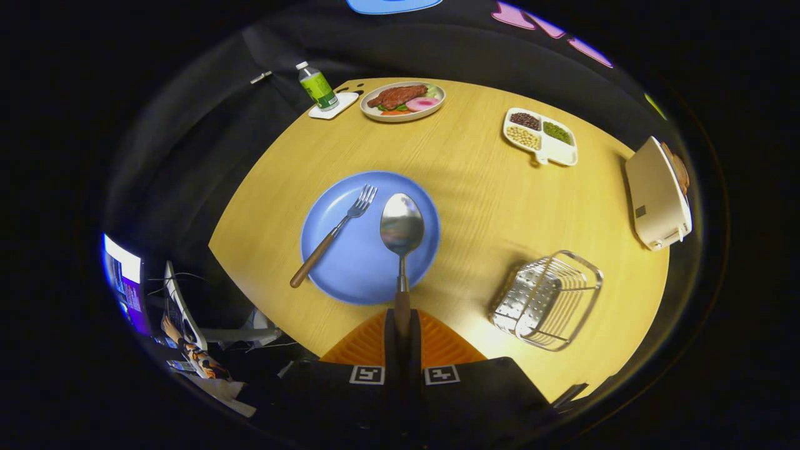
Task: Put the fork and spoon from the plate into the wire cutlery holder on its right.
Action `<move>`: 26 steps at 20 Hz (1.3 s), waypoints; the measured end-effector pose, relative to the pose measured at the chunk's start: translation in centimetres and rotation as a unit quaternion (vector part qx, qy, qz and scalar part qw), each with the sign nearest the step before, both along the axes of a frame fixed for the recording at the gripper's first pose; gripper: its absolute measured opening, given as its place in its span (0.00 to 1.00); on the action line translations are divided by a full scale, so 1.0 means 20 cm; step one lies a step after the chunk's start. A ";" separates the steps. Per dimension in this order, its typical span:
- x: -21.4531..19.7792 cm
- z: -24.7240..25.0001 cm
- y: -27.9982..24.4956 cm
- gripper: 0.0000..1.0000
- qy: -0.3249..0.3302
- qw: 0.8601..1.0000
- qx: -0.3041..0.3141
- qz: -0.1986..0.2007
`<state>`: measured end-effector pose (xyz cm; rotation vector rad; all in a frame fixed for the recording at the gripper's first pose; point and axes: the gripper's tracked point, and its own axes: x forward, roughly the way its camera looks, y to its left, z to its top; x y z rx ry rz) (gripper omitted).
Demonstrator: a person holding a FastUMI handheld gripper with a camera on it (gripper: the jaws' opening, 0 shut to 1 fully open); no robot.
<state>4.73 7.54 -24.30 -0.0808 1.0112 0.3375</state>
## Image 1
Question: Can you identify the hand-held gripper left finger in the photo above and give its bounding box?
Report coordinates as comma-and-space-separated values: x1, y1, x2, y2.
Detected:
250, 308, 404, 441

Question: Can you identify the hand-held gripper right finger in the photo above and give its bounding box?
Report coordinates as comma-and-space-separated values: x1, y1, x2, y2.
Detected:
406, 308, 554, 441

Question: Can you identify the wooden handle metal fork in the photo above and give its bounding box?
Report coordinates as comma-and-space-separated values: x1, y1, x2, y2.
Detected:
289, 184, 378, 289

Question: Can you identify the wooden handle metal spoon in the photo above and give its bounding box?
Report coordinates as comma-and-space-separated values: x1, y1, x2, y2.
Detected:
380, 192, 426, 341

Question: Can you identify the blue plate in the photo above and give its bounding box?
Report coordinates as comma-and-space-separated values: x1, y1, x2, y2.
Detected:
300, 171, 441, 306

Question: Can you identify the white stand base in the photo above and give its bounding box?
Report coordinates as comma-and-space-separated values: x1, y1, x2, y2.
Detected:
200, 309, 283, 346

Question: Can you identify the white paper sheet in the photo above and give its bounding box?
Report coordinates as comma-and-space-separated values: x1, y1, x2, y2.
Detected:
187, 374, 257, 418

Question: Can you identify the laptop computer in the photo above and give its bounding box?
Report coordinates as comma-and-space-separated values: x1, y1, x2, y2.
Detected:
162, 261, 208, 352

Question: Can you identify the beige plate with garnish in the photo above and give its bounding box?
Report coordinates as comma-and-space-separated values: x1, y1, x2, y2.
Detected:
360, 81, 447, 123

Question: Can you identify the white divided bean dish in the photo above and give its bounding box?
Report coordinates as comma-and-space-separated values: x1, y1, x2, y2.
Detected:
502, 107, 579, 167

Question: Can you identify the white square coaster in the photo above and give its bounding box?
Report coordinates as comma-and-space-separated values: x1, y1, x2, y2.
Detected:
308, 92, 360, 120

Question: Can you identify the brown steak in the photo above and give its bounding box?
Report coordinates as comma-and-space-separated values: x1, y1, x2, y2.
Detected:
367, 85, 429, 111

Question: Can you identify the computer monitor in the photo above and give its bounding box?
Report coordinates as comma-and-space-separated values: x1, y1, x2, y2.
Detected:
102, 233, 152, 338

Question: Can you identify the green label plastic bottle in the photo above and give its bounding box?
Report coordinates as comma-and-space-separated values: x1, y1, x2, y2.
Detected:
296, 61, 339, 112

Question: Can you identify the white toaster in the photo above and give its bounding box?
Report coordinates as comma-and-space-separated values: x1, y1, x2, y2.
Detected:
625, 136, 693, 251

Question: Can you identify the toast slice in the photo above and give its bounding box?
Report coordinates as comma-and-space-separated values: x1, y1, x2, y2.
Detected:
661, 142, 690, 194

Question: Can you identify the metal wire basket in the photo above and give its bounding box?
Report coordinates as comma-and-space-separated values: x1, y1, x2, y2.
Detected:
489, 250, 604, 352

